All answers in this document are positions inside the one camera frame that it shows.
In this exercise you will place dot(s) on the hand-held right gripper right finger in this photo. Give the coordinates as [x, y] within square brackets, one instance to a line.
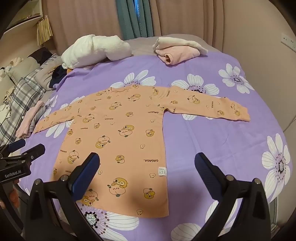
[203, 169]

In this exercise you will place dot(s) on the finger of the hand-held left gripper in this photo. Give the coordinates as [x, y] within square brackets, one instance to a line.
[34, 151]
[18, 144]

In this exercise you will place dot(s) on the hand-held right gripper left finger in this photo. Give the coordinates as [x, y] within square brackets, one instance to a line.
[85, 179]

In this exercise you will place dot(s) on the orange cartoon print shirt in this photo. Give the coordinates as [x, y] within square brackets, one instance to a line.
[129, 139]

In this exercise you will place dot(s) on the light pink cloth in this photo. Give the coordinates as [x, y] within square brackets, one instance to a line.
[27, 118]

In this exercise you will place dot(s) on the purple floral bedsheet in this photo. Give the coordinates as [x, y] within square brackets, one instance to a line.
[196, 139]

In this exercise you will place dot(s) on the printed beige pillow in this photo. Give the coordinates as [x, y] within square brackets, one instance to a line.
[5, 111]

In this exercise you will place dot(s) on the grey plaid quilt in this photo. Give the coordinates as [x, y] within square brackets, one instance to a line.
[25, 92]

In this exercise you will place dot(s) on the white plush toy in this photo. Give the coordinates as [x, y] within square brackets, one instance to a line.
[9, 67]

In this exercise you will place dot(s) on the grey pillow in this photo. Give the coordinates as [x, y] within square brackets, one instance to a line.
[23, 67]

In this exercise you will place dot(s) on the dark navy cloth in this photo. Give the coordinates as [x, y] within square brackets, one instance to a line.
[57, 76]

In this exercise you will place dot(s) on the small orange cloth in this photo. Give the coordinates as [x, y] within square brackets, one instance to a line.
[68, 70]

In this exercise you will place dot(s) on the dark brown cushion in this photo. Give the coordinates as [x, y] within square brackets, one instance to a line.
[40, 53]

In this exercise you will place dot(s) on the folded pink garment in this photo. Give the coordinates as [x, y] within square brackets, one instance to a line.
[180, 55]

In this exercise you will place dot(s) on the tan hanging fringe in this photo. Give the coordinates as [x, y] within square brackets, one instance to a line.
[45, 30]

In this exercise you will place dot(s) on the white fluffy blanket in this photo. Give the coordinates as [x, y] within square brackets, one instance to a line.
[97, 49]

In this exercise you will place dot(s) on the folded white garment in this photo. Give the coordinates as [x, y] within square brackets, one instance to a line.
[171, 41]

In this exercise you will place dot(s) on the teal curtain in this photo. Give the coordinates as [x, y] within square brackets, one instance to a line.
[129, 18]

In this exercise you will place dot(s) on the white wall shelf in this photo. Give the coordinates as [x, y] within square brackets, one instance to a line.
[23, 23]

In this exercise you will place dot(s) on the white wall socket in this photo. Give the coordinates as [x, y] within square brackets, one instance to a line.
[288, 41]

